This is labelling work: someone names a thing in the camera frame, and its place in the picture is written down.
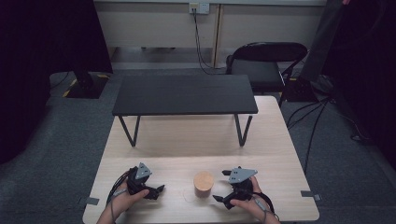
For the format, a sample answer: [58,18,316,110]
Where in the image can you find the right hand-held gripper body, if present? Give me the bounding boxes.
[228,166,259,202]

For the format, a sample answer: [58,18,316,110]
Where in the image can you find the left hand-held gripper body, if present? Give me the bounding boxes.
[125,161,157,200]

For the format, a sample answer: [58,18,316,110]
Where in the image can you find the wooden cylinder cup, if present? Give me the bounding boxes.
[192,170,215,199]

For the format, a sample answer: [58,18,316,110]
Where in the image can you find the person's right hand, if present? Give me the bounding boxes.
[230,175,272,220]

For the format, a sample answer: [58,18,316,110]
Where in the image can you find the person's left hand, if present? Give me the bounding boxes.
[109,183,150,216]

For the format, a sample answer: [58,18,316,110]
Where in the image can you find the black metal-legged shelf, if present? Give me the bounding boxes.
[111,74,259,148]

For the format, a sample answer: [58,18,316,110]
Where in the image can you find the black folding chair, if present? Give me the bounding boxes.
[225,41,309,108]

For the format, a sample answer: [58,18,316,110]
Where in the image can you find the black stand base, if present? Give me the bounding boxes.
[64,72,110,100]

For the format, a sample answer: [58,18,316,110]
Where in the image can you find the black curtain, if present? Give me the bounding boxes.
[0,0,114,165]

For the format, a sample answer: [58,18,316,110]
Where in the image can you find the grey leaning panel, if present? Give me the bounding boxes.
[299,0,347,84]

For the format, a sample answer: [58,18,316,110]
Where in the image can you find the dark curtain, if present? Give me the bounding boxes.
[321,0,396,171]

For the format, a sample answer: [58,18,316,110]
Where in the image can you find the left hand-held gripper cable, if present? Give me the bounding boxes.
[106,170,131,222]

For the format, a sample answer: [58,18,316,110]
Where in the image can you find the black floor cables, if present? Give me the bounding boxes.
[285,95,375,175]

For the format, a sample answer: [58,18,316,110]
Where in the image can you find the black wall socket cable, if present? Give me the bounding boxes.
[191,8,226,76]

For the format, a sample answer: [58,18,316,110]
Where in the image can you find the white wall socket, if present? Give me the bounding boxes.
[188,2,211,15]

